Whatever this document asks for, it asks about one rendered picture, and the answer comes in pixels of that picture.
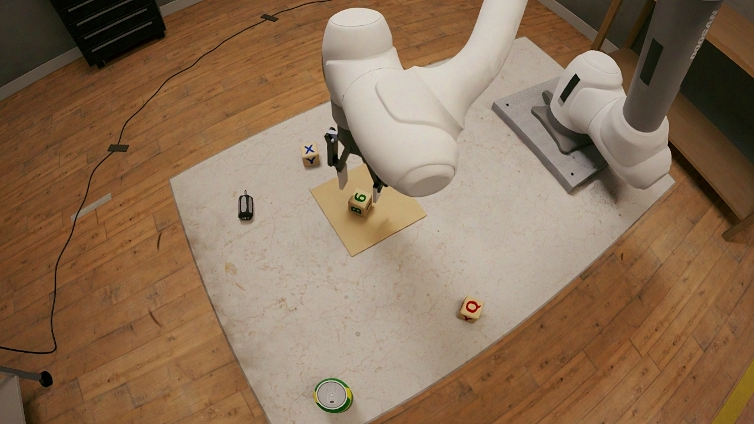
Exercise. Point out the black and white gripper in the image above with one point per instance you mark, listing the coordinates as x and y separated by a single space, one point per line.
332 136

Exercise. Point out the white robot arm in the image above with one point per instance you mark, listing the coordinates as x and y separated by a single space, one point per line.
406 124

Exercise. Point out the tan flat mat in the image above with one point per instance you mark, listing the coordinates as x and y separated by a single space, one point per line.
390 214

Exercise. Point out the green drink can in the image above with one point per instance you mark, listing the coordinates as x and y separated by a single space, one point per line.
333 395

